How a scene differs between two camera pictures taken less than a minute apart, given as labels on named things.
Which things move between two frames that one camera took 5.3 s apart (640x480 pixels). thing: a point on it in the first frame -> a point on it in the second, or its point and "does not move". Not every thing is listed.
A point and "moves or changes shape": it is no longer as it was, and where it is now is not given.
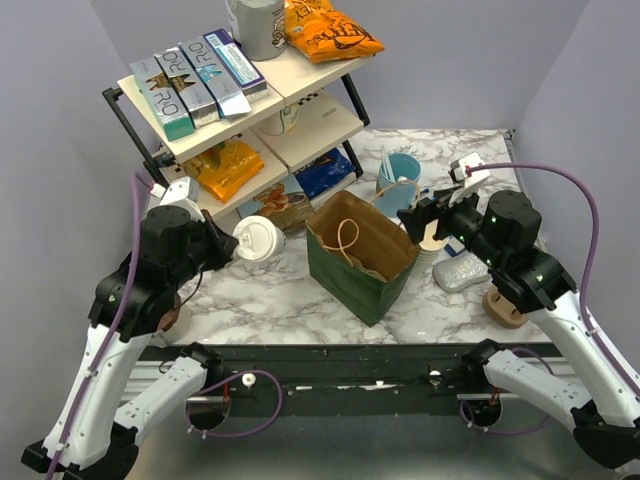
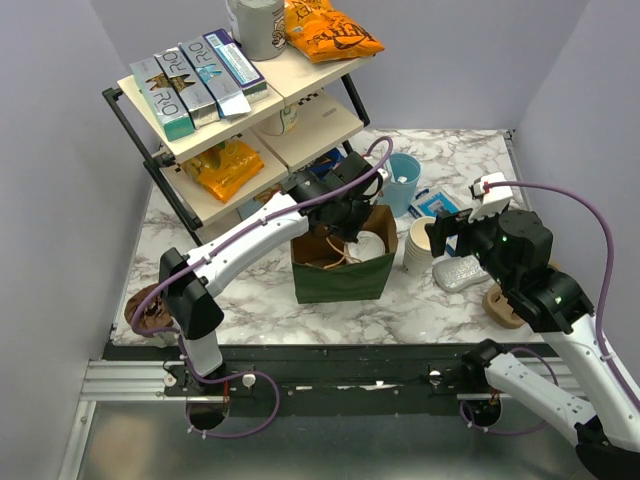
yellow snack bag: [224, 168] does not move
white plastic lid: [256, 236] moves or changes shape
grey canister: [259, 28] does not move
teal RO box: [164, 98] does not move
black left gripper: [223, 244] -> [352, 232]
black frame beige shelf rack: [311, 112] does not move
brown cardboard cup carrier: [501, 311] does not move
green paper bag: [360, 254] moves or changes shape
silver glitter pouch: [455, 273] does not move
